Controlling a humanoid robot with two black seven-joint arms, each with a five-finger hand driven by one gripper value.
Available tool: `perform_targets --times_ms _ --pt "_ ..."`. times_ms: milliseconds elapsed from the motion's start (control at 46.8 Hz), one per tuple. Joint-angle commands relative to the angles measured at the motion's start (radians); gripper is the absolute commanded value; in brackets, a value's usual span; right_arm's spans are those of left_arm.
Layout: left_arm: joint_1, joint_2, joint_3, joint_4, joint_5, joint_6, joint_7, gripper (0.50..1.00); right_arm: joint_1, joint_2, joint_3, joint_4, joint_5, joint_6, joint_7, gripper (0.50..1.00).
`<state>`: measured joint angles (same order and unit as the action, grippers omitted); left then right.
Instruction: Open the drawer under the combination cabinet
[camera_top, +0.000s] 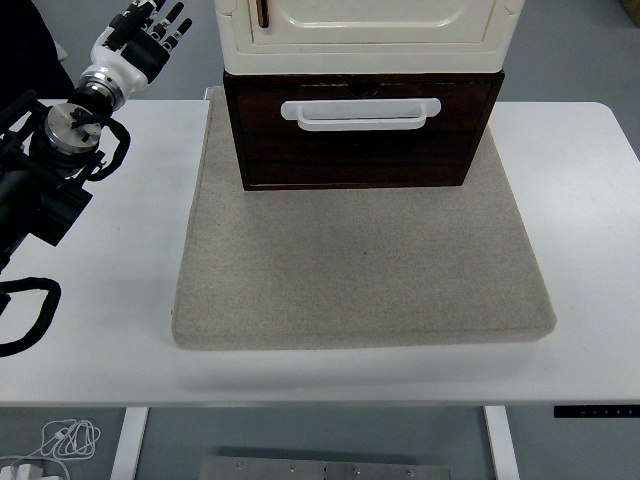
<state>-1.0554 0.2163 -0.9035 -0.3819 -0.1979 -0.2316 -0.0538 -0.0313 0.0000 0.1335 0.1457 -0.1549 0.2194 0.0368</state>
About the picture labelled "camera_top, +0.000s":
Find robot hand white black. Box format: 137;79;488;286
89;0;194;97

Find dark wooden drawer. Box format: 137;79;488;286
230;79;496;136

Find white drawer handle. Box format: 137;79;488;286
280;97;443;132

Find dark wooden drawer case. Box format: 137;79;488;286
222;69;506;193

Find cream cabinet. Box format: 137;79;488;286
215;0;525;77

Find person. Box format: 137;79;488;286
0;0;76;101

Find beige grey mat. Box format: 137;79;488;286
170;87;558;351

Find white table leg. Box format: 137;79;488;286
483;405;521;480
109;407;150;480

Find white charger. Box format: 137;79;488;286
0;462;69;480

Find black table control panel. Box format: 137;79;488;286
552;405;640;419

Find white cable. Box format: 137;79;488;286
0;418;102;471

